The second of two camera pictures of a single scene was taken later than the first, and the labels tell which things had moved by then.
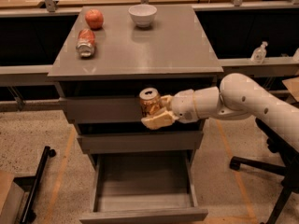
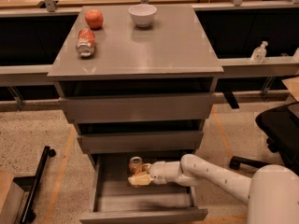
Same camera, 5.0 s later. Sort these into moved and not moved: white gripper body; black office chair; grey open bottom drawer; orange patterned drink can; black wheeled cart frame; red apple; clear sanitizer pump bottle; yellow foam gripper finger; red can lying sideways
Moved: white gripper body; yellow foam gripper finger; orange patterned drink can
Not moved: black office chair; red can lying sideways; red apple; clear sanitizer pump bottle; grey open bottom drawer; black wheeled cart frame
